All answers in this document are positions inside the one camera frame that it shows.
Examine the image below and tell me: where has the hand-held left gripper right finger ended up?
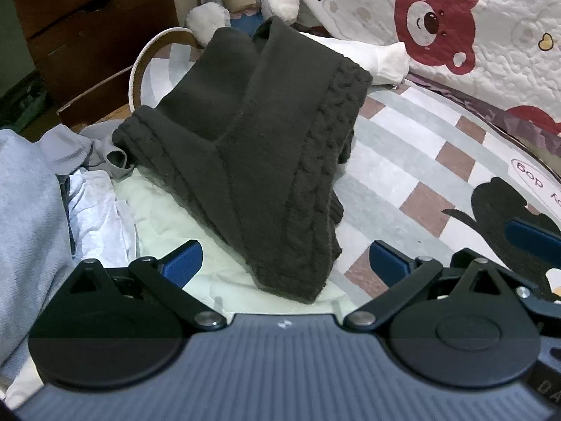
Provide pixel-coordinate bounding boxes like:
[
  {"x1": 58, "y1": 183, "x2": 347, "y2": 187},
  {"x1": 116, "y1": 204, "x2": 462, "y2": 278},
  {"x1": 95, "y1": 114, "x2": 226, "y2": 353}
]
[{"x1": 343, "y1": 239, "x2": 542, "y2": 332}]

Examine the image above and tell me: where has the pale green cloth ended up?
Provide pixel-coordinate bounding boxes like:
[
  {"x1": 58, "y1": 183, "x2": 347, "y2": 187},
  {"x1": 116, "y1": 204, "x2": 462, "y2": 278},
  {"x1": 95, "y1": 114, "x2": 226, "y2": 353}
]
[{"x1": 114, "y1": 167, "x2": 347, "y2": 316}]

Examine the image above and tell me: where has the pale blue white cloth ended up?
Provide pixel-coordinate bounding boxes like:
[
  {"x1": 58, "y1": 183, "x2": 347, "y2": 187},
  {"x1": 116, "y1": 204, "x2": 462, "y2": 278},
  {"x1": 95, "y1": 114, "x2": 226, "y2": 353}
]
[{"x1": 0, "y1": 169, "x2": 138, "y2": 408}]

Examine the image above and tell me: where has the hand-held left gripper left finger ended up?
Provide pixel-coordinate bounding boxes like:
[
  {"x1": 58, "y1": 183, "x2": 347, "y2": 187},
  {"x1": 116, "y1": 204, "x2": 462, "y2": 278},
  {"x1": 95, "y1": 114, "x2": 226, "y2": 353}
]
[{"x1": 66, "y1": 239, "x2": 229, "y2": 332}]

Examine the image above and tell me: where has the dark grey knit sweater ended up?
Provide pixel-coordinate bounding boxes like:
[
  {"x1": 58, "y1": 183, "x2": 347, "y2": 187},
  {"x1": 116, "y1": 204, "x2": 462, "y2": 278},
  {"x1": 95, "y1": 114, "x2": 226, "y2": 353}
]
[{"x1": 111, "y1": 16, "x2": 373, "y2": 303}]

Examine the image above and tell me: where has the light blue sweatshirt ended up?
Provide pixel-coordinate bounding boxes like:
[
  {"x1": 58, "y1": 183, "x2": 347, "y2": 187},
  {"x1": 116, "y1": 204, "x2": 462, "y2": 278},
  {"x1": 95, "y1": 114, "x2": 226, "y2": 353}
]
[{"x1": 0, "y1": 129, "x2": 75, "y2": 378}]

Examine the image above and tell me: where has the dark wooden dresser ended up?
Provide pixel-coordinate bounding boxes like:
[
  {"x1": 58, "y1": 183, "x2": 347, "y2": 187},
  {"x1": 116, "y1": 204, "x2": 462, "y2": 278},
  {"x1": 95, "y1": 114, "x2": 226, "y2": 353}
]
[{"x1": 9, "y1": 0, "x2": 180, "y2": 110}]

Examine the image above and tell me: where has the white bear print quilt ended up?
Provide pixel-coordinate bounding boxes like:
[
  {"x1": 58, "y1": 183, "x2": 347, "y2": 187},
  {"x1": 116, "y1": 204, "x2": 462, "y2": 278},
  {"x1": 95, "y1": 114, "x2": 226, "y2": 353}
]
[{"x1": 267, "y1": 0, "x2": 561, "y2": 141}]

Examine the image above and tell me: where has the grey garment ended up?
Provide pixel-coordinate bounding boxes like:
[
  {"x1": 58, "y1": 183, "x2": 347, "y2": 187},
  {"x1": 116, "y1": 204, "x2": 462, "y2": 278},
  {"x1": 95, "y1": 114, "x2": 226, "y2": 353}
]
[{"x1": 35, "y1": 123, "x2": 134, "y2": 180}]

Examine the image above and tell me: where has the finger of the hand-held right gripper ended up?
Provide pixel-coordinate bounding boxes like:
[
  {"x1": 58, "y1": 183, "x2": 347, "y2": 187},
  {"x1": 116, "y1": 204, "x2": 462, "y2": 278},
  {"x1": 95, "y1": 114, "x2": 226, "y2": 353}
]
[{"x1": 503, "y1": 217, "x2": 561, "y2": 269}]

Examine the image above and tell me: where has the grey plush rabbit toy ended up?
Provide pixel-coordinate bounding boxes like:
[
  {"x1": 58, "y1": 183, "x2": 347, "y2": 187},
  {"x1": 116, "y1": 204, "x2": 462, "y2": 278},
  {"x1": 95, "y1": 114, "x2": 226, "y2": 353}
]
[{"x1": 186, "y1": 0, "x2": 301, "y2": 47}]

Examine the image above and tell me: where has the wooden bed frame white edge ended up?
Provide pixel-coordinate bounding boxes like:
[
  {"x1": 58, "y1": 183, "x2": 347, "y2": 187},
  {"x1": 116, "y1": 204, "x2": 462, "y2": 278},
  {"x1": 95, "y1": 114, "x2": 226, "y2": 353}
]
[{"x1": 57, "y1": 26, "x2": 198, "y2": 128}]

